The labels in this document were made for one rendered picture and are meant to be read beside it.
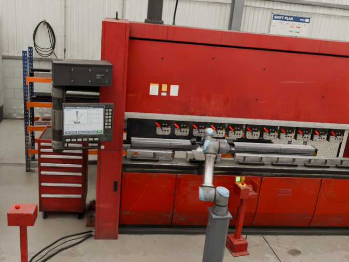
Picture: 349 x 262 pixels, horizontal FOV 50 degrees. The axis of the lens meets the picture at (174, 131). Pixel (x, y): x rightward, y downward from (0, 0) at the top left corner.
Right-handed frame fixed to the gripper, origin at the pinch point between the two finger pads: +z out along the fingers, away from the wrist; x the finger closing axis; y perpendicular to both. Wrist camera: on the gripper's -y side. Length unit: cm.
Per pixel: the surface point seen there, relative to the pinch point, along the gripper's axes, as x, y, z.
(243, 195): -40, -52, 3
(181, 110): 26.6, 29.9, -27.0
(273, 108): -74, 35, -33
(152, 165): 53, -16, 11
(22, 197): 208, -9, 129
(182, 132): 23.6, 14.0, -8.9
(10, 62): 305, 315, 249
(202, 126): 2.3, 19.8, -15.3
